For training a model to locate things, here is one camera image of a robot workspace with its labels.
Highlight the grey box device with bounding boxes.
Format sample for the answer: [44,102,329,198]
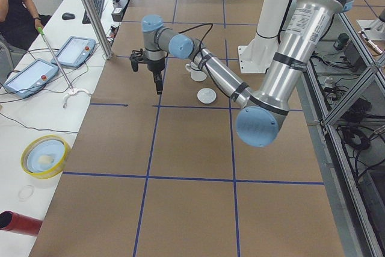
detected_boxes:
[111,0,129,22]

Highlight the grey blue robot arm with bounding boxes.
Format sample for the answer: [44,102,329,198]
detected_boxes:
[130,0,353,147]

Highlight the aluminium frame post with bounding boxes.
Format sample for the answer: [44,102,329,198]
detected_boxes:
[81,0,112,60]

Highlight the white mug lid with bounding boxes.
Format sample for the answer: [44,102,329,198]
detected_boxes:
[197,88,217,104]

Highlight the white enamel mug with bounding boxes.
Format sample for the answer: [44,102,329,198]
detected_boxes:
[185,62,207,82]

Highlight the far blue teach pendant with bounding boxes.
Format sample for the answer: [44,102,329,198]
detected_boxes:
[55,36,96,69]

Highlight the seated person black shirt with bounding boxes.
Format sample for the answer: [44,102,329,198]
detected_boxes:
[1,0,51,51]

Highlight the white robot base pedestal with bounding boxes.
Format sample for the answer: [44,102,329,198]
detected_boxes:
[238,0,292,73]

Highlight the near blue teach pendant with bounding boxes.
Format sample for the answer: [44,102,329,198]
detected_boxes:
[3,58,59,99]

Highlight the black coiled cables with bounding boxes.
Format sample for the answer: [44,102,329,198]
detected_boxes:
[336,124,371,151]

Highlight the metal rod green tip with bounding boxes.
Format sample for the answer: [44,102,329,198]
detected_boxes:
[37,27,73,94]

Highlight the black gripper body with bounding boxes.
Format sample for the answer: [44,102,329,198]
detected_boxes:
[129,49,165,72]

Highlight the red cylinder tube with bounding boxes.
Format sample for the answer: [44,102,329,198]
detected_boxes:
[1,211,43,237]

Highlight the black power adapter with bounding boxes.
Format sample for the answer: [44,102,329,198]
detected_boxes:
[333,33,350,51]

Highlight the black keyboard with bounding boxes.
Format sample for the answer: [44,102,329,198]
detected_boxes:
[82,0,106,25]

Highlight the clear tape ring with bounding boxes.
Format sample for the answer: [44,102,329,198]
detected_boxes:
[18,185,35,202]

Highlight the black computer mouse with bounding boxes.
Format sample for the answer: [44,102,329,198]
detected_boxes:
[61,13,75,20]

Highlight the aluminium frame rail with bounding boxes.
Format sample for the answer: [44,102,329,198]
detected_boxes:
[301,14,384,256]

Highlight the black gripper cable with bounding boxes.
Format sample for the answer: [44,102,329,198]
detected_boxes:
[177,22,214,62]

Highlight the light blue plate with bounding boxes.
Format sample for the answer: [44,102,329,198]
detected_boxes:
[26,140,65,173]

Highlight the white claw bracket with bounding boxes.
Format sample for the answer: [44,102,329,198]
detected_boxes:
[63,88,92,108]

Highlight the blue teach pendant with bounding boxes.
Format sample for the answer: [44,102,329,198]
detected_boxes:
[3,58,59,99]
[55,36,96,69]

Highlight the yellow tape roll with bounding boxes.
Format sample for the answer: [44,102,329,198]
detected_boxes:
[20,135,72,179]

